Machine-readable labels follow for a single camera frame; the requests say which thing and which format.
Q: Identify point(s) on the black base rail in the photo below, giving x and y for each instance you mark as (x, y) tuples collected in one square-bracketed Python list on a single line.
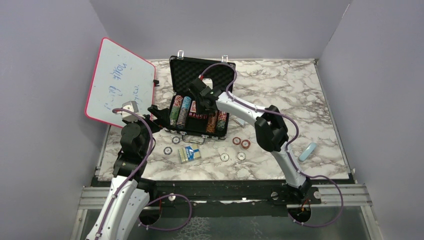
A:
[(227, 198)]

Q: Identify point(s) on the white poker chip right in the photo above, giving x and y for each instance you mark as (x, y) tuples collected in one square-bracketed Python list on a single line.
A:
[(241, 156)]

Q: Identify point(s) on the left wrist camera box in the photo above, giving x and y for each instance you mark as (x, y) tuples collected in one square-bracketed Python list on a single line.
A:
[(131, 111)]

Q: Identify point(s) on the red green chip stack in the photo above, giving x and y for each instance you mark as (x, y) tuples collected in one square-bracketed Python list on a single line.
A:
[(175, 110)]

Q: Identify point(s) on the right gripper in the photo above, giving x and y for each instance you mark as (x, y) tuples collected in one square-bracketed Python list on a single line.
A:
[(200, 111)]

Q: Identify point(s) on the red poker chip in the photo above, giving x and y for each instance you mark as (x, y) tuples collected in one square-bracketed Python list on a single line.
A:
[(245, 144), (236, 141)]

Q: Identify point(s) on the pink framed whiteboard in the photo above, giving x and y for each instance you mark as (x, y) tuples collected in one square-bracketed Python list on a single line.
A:
[(119, 76)]

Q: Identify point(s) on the clear plastic triangle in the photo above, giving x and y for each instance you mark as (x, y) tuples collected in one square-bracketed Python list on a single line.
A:
[(239, 121)]

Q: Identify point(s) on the red poker chip right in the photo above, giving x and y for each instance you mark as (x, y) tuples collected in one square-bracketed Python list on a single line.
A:
[(245, 144)]

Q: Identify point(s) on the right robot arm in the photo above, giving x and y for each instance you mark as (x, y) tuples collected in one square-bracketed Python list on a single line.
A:
[(271, 131)]

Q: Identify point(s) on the blue orange chip stack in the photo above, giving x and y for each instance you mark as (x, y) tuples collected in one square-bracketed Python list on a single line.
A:
[(184, 110)]

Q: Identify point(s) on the blue white poker chip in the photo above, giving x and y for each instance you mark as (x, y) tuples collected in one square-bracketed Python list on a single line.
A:
[(167, 150)]

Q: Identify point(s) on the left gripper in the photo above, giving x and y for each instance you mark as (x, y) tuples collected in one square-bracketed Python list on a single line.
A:
[(163, 118)]

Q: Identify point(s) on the red playing card deck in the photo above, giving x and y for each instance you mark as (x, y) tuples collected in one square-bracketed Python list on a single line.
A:
[(193, 109)]

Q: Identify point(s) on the orange black chip stack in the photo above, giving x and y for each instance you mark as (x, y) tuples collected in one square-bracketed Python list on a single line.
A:
[(212, 122)]

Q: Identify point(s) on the grey poker chip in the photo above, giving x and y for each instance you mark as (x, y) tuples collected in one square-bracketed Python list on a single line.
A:
[(176, 140)]

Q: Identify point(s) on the red dice in case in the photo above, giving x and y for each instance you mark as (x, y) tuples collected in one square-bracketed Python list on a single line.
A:
[(197, 116)]

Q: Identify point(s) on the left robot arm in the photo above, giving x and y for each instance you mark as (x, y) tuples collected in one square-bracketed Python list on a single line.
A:
[(129, 192)]

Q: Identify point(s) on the blue playing card deck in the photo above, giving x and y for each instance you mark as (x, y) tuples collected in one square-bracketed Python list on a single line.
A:
[(189, 153)]

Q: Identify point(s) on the purple green chip stack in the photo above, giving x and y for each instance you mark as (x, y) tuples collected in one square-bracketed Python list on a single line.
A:
[(221, 121)]

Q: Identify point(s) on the black poker case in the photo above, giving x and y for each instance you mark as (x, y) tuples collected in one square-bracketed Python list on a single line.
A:
[(214, 73)]

